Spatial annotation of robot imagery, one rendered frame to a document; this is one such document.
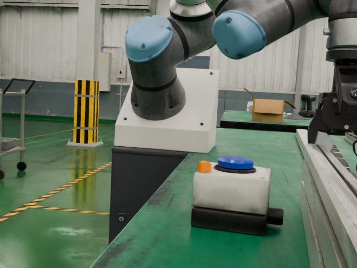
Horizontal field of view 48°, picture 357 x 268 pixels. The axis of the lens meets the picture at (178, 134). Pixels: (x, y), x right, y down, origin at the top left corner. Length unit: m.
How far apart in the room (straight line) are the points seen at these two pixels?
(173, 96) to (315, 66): 10.76
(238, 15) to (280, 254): 0.36
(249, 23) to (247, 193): 0.28
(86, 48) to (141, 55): 5.94
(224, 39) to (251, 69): 10.90
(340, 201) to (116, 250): 0.21
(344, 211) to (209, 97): 0.89
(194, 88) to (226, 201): 0.73
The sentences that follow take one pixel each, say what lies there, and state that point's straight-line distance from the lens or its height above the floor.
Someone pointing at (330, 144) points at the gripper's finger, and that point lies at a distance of 0.63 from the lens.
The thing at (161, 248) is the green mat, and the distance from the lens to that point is 0.38.
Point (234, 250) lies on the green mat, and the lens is 0.39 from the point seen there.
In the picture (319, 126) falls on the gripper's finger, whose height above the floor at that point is 0.89.
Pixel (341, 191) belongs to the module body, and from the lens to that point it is 0.28.
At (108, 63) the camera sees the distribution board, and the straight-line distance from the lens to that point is 11.85.
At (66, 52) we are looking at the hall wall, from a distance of 12.63.
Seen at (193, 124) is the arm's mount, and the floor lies 0.85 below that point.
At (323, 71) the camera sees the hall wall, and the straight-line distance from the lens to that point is 11.75.
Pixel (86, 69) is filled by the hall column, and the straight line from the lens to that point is 6.83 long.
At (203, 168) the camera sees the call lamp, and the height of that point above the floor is 0.84.
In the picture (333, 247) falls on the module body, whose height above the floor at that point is 0.84.
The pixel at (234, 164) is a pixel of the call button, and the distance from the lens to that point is 0.44.
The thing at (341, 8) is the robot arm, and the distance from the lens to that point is 0.64.
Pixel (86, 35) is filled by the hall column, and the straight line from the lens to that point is 6.89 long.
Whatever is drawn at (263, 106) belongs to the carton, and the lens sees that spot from 2.66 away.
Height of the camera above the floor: 0.92
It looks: 5 degrees down
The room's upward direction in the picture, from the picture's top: 3 degrees clockwise
